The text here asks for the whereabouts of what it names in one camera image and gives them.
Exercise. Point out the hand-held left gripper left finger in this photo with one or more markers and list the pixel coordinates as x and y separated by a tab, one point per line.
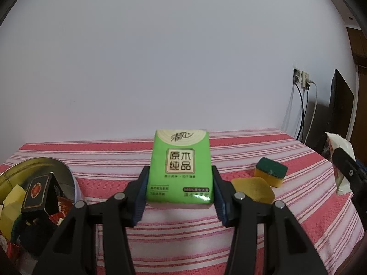
140	200

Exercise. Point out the wall socket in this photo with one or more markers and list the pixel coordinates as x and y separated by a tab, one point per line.
306	79
297	76

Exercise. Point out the red striped cloth desktop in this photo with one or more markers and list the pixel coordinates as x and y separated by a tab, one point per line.
172	235

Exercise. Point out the green tissue pack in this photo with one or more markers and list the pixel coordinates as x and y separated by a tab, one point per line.
180	172

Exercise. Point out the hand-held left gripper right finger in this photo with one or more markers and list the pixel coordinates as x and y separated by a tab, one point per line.
220	203

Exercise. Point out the round metal tin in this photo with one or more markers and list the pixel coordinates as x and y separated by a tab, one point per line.
73	183

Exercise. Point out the black monitor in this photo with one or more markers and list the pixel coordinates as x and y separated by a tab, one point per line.
341	106

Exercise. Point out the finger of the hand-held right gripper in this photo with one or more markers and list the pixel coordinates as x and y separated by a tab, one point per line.
345	169

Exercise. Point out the red snack packet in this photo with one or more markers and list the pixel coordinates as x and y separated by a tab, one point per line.
64	206

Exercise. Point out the red and gold packet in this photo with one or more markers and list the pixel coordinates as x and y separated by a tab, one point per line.
8	247

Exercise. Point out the black box with red emblem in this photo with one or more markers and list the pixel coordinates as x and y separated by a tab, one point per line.
37	192

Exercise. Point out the small yellow sponge piece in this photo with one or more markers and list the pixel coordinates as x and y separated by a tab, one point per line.
7	220
14	197

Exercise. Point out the white packet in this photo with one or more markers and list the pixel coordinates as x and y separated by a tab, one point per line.
341	141

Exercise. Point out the green and yellow sponge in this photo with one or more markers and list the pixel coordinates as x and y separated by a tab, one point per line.
271	172
17	224

